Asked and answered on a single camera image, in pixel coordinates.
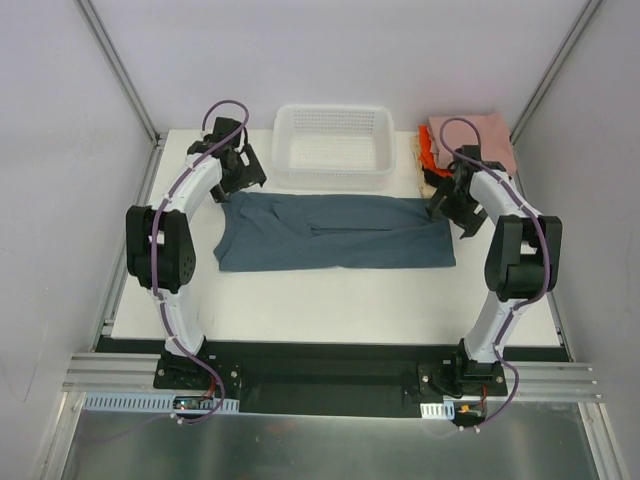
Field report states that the right aluminium frame post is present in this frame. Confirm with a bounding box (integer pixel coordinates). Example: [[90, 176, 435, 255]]
[[510, 0, 605, 145]]

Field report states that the right slotted cable duct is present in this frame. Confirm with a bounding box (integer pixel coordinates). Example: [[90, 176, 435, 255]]
[[420, 401, 456, 421]]

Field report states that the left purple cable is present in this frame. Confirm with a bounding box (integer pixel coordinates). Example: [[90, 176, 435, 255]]
[[149, 99, 251, 427]]

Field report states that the black folded t shirt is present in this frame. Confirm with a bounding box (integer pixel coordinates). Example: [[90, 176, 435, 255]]
[[422, 167, 514, 187]]

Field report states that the orange folded t shirt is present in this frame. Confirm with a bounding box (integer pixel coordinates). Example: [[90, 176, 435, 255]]
[[418, 125, 453, 178]]

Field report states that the white plastic basket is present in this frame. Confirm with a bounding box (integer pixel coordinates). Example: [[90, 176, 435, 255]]
[[271, 104, 396, 191]]

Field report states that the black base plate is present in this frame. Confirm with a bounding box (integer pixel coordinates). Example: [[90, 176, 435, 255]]
[[94, 337, 519, 419]]

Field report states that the blue-grey t shirt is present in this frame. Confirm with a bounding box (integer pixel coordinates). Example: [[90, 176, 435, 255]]
[[214, 192, 456, 272]]

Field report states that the aluminium frame post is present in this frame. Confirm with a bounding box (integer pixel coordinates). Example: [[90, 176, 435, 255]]
[[73, 0, 161, 146], [510, 0, 605, 145]]

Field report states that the pink folded t shirt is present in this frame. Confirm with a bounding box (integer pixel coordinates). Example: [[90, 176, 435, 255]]
[[428, 112, 517, 176]]

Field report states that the left aluminium frame post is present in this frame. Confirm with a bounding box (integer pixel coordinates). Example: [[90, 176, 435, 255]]
[[73, 0, 161, 146]]

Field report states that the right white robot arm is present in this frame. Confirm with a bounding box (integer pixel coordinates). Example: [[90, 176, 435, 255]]
[[426, 145, 562, 398]]

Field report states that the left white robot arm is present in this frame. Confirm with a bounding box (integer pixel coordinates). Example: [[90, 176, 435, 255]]
[[125, 117, 266, 398]]

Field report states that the cream folded t shirt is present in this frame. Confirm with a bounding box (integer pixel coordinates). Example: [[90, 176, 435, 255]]
[[410, 134, 436, 199]]

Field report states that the aluminium front rail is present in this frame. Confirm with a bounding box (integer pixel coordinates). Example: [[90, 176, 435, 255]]
[[62, 349, 601, 401]]

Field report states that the slotted cable duct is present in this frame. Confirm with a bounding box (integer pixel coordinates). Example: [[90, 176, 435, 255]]
[[84, 392, 219, 415], [420, 401, 456, 421]]

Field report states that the left slotted cable duct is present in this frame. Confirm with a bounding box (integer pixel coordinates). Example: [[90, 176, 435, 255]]
[[84, 392, 219, 415]]

